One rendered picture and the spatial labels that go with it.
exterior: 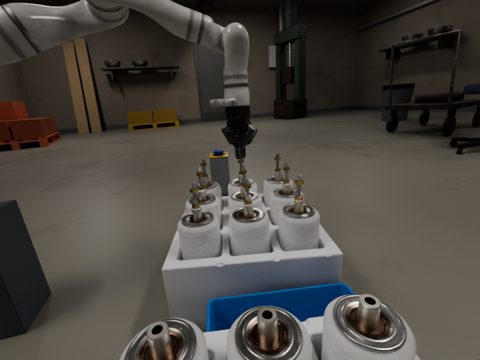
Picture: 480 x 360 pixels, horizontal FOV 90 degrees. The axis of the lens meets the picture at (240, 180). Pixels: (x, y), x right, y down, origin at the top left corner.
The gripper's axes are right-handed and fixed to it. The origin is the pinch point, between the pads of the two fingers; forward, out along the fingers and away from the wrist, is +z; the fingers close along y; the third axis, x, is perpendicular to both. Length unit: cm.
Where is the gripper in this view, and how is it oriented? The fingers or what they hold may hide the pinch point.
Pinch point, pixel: (240, 153)
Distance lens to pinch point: 75.9
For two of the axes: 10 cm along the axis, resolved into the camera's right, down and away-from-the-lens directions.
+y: -7.7, -1.6, 6.2
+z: 0.6, 9.5, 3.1
